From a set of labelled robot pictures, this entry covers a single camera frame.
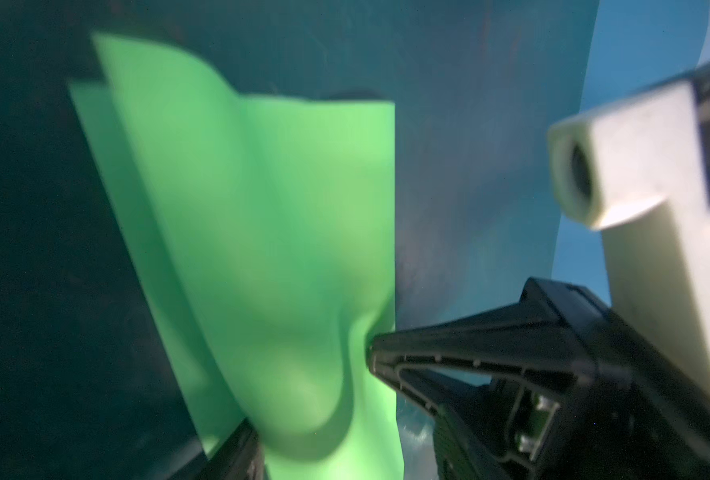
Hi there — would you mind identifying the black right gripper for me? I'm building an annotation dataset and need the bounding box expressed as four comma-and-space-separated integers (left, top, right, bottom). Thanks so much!
366, 278, 710, 479

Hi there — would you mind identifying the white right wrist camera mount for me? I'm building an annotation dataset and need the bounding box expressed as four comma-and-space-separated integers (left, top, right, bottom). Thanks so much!
547, 62, 710, 397

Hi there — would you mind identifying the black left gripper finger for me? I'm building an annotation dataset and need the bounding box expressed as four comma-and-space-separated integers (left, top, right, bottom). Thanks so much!
171, 419, 265, 480

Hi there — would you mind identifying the green square paper sheet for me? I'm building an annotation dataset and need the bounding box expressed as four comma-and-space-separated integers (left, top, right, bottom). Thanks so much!
68, 31, 404, 479

